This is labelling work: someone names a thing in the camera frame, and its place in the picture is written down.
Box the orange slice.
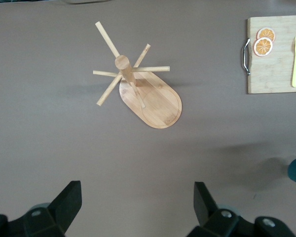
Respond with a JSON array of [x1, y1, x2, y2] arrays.
[[253, 37, 274, 58], [256, 27, 277, 43]]

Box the wooden mug tree rack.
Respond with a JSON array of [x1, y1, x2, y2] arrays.
[[92, 21, 183, 130]]

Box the bamboo cutting board metal handle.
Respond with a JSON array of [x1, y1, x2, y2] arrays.
[[241, 14, 296, 95]]

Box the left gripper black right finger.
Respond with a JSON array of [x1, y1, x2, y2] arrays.
[[193, 182, 220, 227]]

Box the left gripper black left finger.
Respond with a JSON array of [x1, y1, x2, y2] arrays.
[[48, 180, 82, 234]]

